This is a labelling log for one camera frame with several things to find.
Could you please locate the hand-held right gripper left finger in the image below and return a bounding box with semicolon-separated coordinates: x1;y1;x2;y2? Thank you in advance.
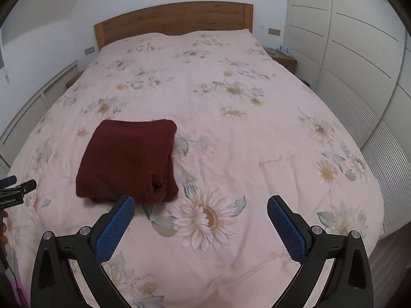
30;195;136;308

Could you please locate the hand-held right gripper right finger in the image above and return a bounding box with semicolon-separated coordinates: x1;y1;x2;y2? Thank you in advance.
266;195;375;308

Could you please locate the dark red knit sweater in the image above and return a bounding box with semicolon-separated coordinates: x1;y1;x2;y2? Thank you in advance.
76;119;179;204

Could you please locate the person's left hand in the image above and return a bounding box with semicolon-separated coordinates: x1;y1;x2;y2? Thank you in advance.
0;212;9;245

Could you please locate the white low cabinet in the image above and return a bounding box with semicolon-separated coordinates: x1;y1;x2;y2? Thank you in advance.
0;61;79;164

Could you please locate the pink garment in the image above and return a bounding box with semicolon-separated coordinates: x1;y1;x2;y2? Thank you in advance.
9;279;31;308

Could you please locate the wooden nightstand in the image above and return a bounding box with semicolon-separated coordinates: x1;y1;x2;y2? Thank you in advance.
65;73;81;90
263;47;297;70

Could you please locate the floral white duvet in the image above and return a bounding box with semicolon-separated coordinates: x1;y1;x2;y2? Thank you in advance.
0;30;386;308

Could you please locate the white wardrobe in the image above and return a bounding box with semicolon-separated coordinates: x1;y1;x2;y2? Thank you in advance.
284;0;411;241

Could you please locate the wooden headboard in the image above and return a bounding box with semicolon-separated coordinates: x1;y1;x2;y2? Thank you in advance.
94;2;254;51

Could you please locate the black cable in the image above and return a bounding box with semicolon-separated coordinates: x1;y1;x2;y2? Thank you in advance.
0;245;24;299

